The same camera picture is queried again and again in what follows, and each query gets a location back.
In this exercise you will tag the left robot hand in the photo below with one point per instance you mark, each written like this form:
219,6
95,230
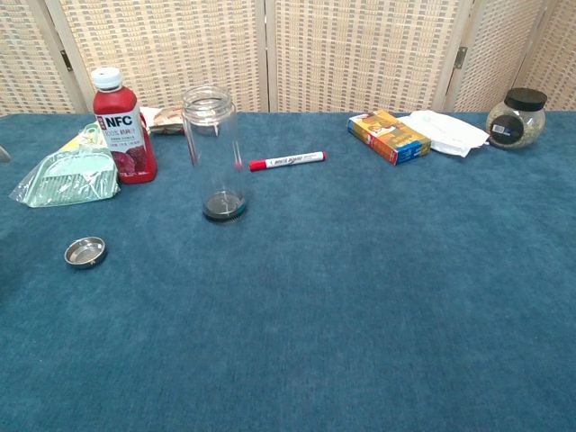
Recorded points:
2,155

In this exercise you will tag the yellow white booklet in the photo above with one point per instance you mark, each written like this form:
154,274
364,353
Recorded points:
71,144

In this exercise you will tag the green dustpan in plastic bag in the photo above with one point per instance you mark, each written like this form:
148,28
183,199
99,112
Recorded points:
72,180

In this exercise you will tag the red NFC juice bottle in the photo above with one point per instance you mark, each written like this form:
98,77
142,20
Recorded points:
128,135

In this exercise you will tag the brown snack packet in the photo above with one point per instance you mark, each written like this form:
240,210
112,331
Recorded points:
164,121

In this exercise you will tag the woven folding screen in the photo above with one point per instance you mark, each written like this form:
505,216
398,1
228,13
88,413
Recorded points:
180,49

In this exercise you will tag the clear glass bottle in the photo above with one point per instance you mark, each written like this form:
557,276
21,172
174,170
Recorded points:
209,135

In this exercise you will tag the red whiteboard marker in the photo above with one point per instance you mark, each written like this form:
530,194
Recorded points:
288,161

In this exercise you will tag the blue table cloth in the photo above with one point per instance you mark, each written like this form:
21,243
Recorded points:
315,292

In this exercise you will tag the orange yellow cardboard box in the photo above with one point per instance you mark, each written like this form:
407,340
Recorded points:
387,135

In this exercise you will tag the white wet wipes pack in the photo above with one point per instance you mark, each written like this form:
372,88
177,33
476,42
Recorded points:
450,132

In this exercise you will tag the glass jar with black lid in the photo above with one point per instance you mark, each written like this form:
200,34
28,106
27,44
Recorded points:
515,121

